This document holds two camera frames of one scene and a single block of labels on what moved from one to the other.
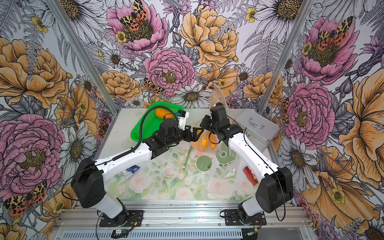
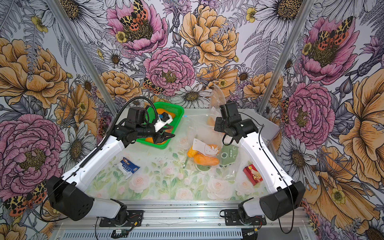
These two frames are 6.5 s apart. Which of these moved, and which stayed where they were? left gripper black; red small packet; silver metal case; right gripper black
Moved: left gripper black; right gripper black
Stayed: red small packet; silver metal case
